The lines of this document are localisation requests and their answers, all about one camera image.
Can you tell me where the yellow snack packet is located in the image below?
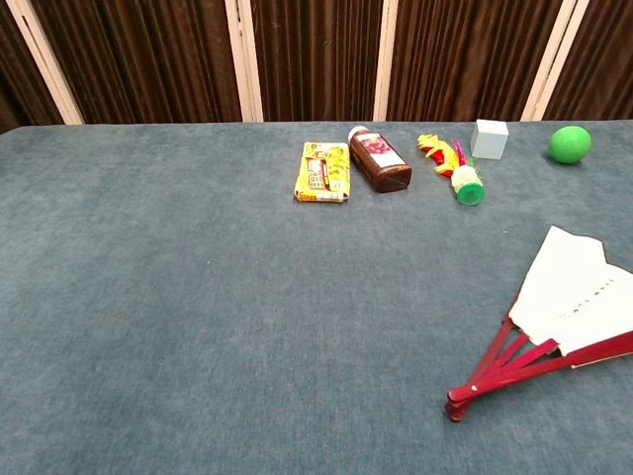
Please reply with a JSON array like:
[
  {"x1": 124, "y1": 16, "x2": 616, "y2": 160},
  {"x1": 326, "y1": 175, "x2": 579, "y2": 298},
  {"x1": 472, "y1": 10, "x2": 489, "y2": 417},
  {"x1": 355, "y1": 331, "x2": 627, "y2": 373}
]
[{"x1": 293, "y1": 141, "x2": 353, "y2": 205}]

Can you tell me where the blue felt table cover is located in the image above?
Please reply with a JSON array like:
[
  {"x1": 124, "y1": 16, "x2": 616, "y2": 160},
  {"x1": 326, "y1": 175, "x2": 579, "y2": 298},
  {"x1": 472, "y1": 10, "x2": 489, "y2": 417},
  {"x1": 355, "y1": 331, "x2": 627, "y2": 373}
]
[{"x1": 0, "y1": 120, "x2": 633, "y2": 475}]

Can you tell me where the feather shuttlecock with green base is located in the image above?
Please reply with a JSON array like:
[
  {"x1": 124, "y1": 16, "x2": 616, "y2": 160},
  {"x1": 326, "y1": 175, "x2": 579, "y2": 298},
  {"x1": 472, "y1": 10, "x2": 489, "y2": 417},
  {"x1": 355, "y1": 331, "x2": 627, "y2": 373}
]
[{"x1": 416, "y1": 133, "x2": 487, "y2": 207}]

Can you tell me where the green ball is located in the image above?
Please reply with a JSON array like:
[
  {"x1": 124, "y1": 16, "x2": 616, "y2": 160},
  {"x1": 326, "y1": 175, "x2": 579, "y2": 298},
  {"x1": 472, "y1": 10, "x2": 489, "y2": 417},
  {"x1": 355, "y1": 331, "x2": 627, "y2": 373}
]
[{"x1": 548, "y1": 125, "x2": 592, "y2": 165}]

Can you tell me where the brown pleated curtain panel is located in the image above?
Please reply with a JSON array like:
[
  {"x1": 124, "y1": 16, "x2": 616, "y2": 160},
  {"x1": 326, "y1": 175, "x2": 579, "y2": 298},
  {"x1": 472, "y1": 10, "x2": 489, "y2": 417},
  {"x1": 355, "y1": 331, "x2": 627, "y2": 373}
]
[
  {"x1": 249, "y1": 0, "x2": 386, "y2": 123},
  {"x1": 29, "y1": 0, "x2": 243, "y2": 125},
  {"x1": 0, "y1": 0, "x2": 65, "y2": 134},
  {"x1": 385, "y1": 0, "x2": 565, "y2": 123},
  {"x1": 542, "y1": 0, "x2": 633, "y2": 122}
]

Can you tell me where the light blue cube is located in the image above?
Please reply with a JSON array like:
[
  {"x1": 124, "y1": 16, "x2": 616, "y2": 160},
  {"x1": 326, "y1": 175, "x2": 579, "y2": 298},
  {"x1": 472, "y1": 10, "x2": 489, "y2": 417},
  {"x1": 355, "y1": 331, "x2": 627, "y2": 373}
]
[{"x1": 469, "y1": 118, "x2": 510, "y2": 161}]

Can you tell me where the brown bottle with white cap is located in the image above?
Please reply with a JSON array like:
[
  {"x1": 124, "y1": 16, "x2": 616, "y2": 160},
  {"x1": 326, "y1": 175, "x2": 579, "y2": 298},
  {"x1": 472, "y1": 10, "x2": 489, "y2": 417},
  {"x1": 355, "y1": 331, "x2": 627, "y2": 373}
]
[{"x1": 347, "y1": 125, "x2": 413, "y2": 194}]

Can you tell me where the red ribbed paper folding fan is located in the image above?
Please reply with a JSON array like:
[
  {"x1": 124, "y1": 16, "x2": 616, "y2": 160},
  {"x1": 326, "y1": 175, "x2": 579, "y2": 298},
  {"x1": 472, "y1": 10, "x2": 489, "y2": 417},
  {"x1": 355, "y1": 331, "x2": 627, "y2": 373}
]
[{"x1": 446, "y1": 225, "x2": 633, "y2": 423}]

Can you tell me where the white screen frame post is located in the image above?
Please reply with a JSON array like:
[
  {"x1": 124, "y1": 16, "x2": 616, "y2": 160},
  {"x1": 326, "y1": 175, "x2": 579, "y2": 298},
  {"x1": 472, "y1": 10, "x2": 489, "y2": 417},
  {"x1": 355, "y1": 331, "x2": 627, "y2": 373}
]
[
  {"x1": 372, "y1": 0, "x2": 400, "y2": 123},
  {"x1": 520, "y1": 0, "x2": 592, "y2": 123},
  {"x1": 4, "y1": 0, "x2": 85, "y2": 126},
  {"x1": 225, "y1": 0, "x2": 265, "y2": 124}
]

